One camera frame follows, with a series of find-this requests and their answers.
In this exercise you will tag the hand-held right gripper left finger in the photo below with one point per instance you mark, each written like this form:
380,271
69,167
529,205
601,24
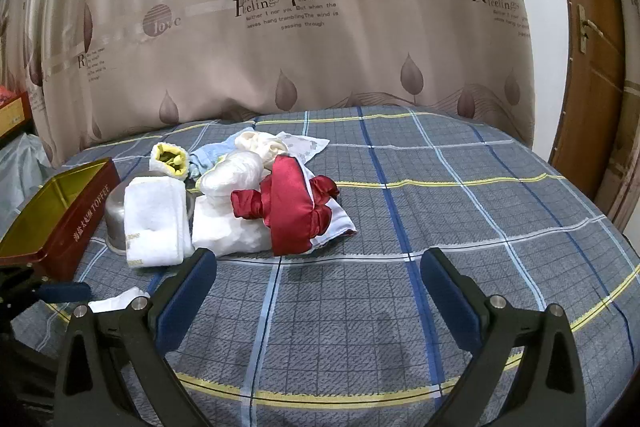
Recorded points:
186,302

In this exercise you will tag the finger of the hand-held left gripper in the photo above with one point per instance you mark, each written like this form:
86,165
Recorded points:
65,292

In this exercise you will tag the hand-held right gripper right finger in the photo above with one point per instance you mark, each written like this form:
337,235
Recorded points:
450,302

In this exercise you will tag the white fluffy cloth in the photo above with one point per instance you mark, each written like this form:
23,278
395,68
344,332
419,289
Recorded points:
117,303

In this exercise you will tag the red and gold tin box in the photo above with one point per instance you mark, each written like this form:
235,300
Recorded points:
90,217

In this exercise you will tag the white towel with label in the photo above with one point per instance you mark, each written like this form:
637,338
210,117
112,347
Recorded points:
155,222

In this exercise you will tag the pearly white cloth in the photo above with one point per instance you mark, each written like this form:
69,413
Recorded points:
230,177

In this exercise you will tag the white star print cloth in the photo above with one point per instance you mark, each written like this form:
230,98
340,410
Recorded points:
335,219

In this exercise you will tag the red satin cloth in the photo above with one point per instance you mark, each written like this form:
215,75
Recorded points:
287,202

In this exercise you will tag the white and yellow cloth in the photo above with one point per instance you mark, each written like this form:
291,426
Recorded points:
167,157

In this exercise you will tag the metal bowl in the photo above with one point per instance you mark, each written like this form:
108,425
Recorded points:
114,212

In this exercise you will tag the grey plaid bed sheet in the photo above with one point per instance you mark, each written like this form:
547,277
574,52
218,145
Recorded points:
450,187

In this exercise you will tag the light blue cloth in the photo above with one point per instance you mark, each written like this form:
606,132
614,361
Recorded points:
207,157

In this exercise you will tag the brown cardboard box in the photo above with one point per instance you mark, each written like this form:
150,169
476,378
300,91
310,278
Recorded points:
12,114

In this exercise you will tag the white printed handkerchief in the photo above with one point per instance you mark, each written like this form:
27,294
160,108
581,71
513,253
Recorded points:
305,149

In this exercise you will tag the red bag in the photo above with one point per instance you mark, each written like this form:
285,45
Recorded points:
5,94

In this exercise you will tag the wooden door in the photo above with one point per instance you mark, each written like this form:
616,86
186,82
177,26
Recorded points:
590,107

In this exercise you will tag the beige leaf print curtain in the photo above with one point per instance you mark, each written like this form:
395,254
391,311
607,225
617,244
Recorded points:
625,107
300,32

